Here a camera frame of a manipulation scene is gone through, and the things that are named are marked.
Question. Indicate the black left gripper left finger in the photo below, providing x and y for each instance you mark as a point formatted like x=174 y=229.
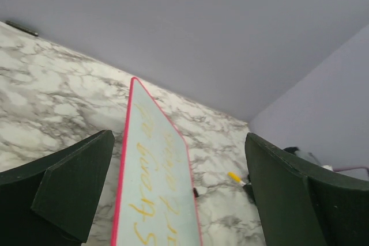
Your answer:
x=53 y=200

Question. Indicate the black whiteboard clip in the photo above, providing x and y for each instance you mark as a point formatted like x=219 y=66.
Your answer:
x=196 y=194

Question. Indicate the pink framed whiteboard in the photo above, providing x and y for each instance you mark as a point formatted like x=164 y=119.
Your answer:
x=155 y=201

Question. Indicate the yellow marker cap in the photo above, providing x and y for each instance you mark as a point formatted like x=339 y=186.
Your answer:
x=234 y=177

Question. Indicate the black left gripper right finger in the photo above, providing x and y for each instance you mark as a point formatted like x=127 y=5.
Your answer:
x=301 y=203

